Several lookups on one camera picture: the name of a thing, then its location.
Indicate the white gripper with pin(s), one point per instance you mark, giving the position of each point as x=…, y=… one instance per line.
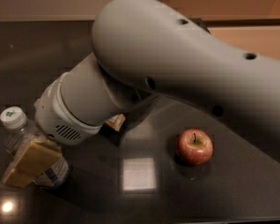
x=54, y=121

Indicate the clear plastic water bottle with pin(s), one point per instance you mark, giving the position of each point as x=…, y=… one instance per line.
x=20, y=129

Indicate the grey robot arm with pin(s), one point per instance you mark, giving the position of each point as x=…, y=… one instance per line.
x=142, y=49

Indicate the brown snack bag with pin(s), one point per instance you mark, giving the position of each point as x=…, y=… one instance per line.
x=116, y=122

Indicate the red apple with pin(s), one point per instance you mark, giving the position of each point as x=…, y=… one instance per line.
x=194, y=147

